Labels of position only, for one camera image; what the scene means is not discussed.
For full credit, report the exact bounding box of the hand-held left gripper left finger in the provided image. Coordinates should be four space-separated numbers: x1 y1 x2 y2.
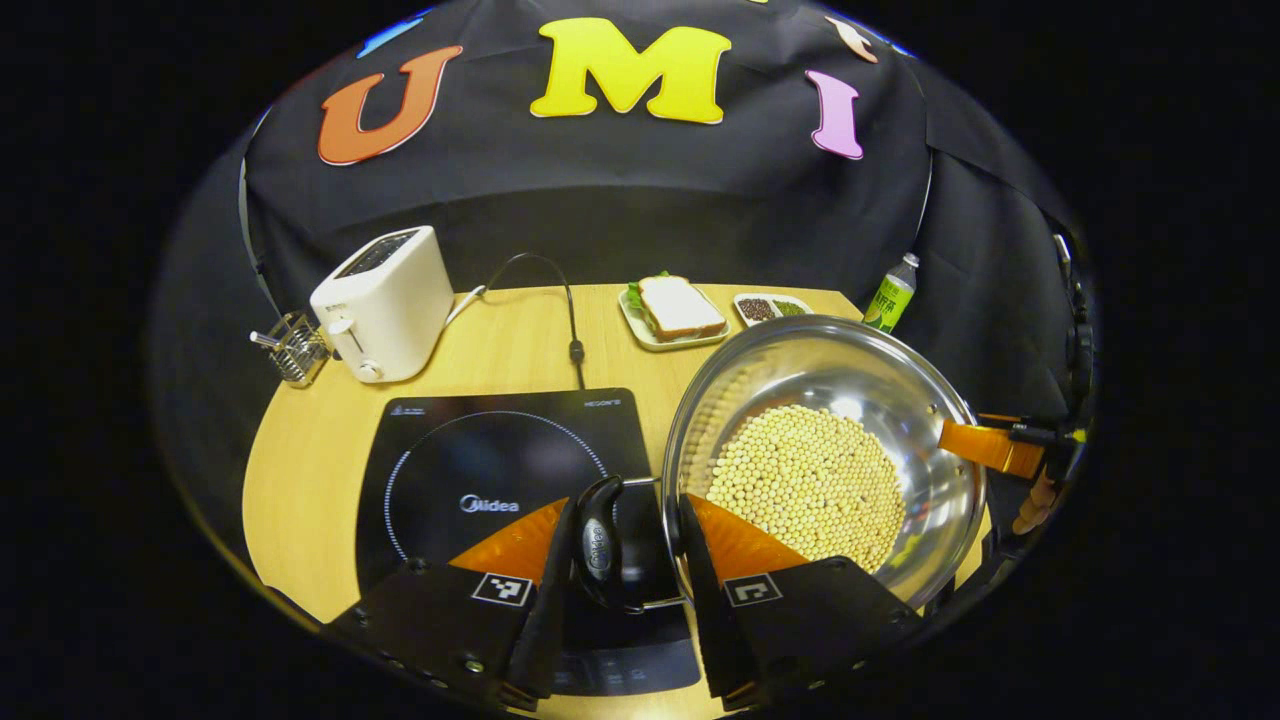
323 497 583 713

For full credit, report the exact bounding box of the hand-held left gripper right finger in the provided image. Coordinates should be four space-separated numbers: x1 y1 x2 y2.
677 492 927 713

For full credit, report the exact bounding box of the steel pot with black handle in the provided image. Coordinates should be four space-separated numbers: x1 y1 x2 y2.
578 315 989 613

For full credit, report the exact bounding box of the black induction cooktop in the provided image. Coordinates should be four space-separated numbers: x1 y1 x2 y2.
355 388 701 698

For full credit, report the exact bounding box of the pile of soybeans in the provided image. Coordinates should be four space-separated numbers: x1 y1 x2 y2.
705 403 908 573

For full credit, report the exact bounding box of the green label bottle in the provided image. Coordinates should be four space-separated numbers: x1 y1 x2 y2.
863 253 919 334

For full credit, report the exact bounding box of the white divided dish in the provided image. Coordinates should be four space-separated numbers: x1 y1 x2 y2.
733 292 813 329

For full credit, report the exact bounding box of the pale green plate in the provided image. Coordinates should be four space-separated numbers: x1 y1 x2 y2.
618 283 731 353

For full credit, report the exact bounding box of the sandwich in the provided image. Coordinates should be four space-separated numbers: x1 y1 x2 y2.
628 272 729 341

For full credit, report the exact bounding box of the white toaster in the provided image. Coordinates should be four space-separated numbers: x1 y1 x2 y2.
310 225 456 384

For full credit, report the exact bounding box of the black backdrop cloth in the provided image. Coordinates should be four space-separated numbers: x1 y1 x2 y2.
150 0 1096 481

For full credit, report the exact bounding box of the black power cable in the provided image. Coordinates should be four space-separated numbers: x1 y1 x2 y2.
445 253 588 391

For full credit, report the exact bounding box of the small metal wire rack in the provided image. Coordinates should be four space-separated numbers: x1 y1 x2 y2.
250 311 331 389

